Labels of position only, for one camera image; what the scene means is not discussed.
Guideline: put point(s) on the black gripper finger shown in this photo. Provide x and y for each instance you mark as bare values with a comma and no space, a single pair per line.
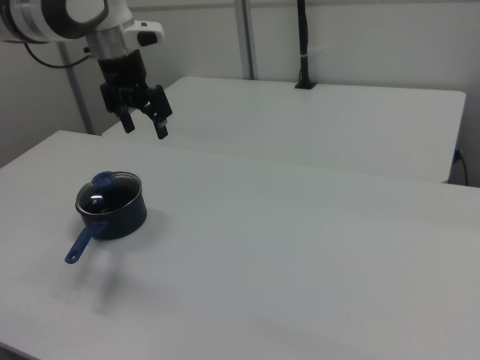
161,108
127,122

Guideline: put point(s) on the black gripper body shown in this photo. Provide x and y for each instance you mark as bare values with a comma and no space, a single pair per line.
122,75

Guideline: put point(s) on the glass lid with blue knob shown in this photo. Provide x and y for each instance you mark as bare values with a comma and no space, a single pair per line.
103,180

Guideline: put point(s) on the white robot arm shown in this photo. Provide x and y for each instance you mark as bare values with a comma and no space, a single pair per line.
37,18

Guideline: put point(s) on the white side table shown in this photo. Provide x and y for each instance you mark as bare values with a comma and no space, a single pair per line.
300,123

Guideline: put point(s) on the grey metal partition post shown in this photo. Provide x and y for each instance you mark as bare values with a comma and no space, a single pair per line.
246,37

